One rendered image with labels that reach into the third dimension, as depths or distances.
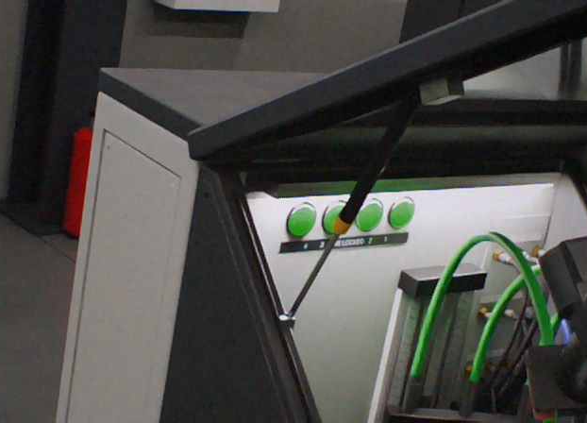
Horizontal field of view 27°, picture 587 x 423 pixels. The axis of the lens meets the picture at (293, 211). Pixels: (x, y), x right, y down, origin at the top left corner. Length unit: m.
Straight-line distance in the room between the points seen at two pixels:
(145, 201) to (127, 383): 0.27
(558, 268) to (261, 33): 5.29
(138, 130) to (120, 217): 0.13
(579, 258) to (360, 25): 5.77
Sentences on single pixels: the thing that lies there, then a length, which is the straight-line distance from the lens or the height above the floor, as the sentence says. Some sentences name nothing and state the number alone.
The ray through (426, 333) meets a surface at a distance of 1.75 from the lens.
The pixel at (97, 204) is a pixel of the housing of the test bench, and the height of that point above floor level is 1.31.
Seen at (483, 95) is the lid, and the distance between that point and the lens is 1.48.
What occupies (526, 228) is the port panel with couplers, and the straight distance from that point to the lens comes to 1.95.
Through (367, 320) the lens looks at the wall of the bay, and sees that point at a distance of 1.79.
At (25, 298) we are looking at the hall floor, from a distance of 4.73.
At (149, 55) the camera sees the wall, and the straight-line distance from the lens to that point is 5.97.
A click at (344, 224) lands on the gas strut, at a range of 1.36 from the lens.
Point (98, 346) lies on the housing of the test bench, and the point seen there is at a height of 1.11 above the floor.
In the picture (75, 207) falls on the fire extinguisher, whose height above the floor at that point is 0.16.
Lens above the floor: 1.88
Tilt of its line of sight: 18 degrees down
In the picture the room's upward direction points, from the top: 11 degrees clockwise
